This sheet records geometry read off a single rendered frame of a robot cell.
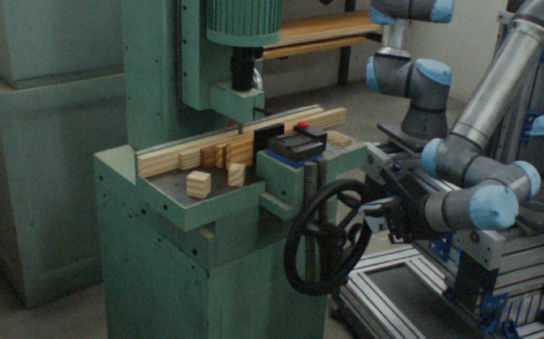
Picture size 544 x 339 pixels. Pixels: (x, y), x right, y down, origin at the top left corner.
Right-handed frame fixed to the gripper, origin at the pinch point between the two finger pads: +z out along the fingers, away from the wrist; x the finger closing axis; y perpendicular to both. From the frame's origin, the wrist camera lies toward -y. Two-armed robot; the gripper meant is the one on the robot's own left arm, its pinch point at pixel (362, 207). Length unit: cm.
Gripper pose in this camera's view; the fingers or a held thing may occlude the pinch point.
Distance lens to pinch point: 132.8
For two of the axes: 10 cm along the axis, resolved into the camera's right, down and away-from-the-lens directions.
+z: -5.4, 1.3, 8.3
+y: 3.4, 9.4, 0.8
